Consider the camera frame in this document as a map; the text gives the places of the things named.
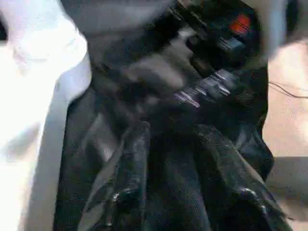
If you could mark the white plastic table top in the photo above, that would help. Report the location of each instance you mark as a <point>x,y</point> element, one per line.
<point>24,96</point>

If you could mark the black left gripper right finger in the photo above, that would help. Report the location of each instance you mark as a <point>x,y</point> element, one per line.
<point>235,173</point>

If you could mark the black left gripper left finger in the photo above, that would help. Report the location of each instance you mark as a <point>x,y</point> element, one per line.
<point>125,173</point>

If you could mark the black work mat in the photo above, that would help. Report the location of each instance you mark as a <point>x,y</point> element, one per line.
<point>120,72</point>

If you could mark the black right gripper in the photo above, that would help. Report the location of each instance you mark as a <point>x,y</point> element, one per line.
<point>216,36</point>

